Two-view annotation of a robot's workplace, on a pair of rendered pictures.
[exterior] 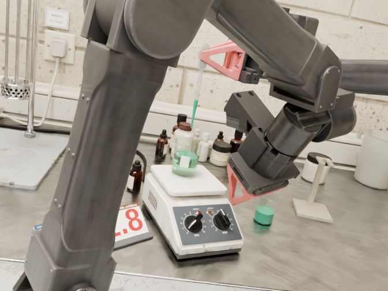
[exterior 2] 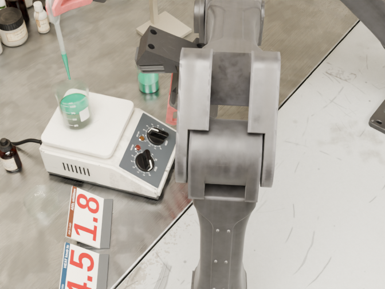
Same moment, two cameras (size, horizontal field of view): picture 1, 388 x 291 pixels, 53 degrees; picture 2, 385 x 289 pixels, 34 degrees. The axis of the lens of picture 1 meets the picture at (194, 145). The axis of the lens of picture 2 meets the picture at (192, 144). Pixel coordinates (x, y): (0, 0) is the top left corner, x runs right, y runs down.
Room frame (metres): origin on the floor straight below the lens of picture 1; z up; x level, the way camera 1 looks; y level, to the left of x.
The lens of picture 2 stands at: (0.11, 0.35, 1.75)
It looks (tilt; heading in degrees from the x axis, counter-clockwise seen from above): 51 degrees down; 315
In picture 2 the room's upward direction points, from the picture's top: 1 degrees counter-clockwise
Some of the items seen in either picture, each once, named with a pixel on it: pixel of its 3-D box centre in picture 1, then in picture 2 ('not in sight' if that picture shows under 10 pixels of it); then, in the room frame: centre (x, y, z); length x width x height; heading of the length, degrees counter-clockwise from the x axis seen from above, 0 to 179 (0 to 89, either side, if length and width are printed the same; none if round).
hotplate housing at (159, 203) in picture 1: (189, 205); (106, 142); (0.67, -0.01, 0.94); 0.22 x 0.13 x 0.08; 28
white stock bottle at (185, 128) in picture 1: (183, 141); not in sight; (1.02, 0.03, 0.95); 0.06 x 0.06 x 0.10
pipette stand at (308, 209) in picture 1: (318, 186); (162, 6); (0.84, -0.30, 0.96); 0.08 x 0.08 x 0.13; 88
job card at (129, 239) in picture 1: (123, 224); (90, 217); (0.59, 0.09, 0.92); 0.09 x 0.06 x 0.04; 135
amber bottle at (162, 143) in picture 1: (162, 142); not in sight; (1.00, 0.09, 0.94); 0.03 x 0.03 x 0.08
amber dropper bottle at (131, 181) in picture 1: (135, 174); (8, 152); (0.78, 0.11, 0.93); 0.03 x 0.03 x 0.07
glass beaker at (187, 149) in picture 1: (185, 156); (73, 105); (0.71, 0.01, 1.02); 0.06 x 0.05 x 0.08; 28
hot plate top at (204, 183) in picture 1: (187, 178); (88, 121); (0.70, 0.00, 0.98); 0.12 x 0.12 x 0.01; 28
